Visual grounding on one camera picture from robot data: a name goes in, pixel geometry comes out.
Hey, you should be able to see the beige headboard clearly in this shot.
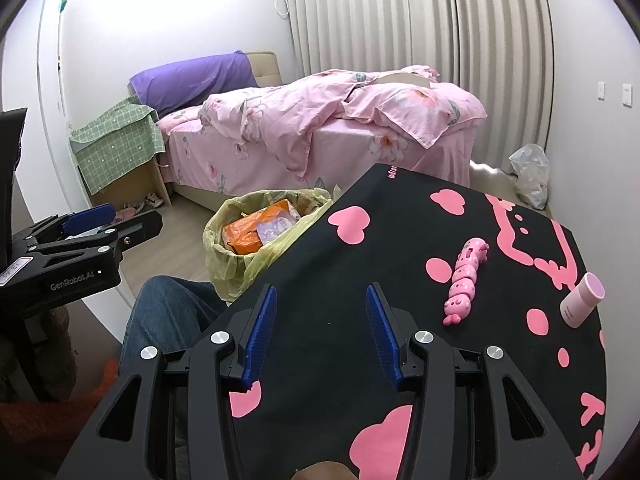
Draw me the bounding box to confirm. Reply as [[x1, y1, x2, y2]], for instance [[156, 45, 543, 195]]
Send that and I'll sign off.
[[245, 51, 282, 86]]

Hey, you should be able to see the purple pillow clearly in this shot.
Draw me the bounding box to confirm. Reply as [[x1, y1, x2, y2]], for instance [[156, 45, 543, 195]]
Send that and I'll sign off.
[[129, 51, 259, 117]]

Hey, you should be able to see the pink bottle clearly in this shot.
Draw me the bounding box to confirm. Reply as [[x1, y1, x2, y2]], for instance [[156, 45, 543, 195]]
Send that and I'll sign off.
[[560, 272, 606, 330]]

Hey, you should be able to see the orange fleece cloth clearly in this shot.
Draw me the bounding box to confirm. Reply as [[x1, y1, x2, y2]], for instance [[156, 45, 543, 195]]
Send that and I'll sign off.
[[0, 359, 120, 480]]

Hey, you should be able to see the bed with pink floral sheet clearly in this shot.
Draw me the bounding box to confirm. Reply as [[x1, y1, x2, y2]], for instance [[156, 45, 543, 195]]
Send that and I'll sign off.
[[157, 105, 474, 212]]

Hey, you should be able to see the black table mat pink print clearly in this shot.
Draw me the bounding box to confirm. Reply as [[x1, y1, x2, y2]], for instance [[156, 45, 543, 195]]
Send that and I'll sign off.
[[227, 162, 609, 480]]

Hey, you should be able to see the clear plastic wrapper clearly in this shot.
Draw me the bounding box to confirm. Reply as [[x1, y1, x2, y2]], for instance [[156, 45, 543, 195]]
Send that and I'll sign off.
[[256, 207, 302, 244]]

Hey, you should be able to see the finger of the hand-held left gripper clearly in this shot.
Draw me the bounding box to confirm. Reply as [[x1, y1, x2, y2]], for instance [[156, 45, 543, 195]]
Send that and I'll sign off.
[[12, 203, 117, 247], [25, 210, 165, 262]]

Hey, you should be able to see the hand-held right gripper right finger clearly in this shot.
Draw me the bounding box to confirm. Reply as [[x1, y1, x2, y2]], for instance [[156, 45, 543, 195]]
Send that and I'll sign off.
[[365, 282, 587, 480]]

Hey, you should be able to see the yellow plastic bin bag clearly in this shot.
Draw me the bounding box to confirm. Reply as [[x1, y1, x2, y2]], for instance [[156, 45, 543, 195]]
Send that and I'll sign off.
[[203, 187, 335, 304]]

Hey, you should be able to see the orange snack wrapper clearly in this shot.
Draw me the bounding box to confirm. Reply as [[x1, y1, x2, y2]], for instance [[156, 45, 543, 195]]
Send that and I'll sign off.
[[222, 199, 302, 257]]

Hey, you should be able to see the white fluted wardrobe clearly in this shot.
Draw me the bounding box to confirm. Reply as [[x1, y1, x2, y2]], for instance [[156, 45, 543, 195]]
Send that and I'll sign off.
[[287, 0, 556, 171]]

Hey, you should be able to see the person's leg in jeans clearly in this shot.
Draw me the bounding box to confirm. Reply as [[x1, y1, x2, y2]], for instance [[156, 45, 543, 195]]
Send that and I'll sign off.
[[116, 276, 229, 378]]

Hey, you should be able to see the green checked cloth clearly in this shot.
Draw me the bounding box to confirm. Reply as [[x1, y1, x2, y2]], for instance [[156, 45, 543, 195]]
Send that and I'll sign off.
[[70, 97, 167, 196]]

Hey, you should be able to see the beige cushion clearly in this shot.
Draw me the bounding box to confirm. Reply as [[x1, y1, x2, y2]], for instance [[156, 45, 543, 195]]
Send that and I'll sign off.
[[375, 72, 432, 87]]

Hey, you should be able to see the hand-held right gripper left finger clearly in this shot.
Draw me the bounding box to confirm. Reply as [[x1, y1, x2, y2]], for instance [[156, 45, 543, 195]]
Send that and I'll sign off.
[[62, 284, 279, 480]]

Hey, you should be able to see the white plastic bag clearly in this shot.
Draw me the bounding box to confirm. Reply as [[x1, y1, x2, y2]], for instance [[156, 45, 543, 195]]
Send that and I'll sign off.
[[509, 143, 550, 210]]

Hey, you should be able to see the pink toy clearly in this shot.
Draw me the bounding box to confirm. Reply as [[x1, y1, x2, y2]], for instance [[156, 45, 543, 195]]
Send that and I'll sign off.
[[442, 239, 490, 326]]

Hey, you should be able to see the wooden nightstand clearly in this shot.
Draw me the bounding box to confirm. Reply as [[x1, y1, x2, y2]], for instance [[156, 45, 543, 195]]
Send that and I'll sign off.
[[77, 152, 174, 212]]

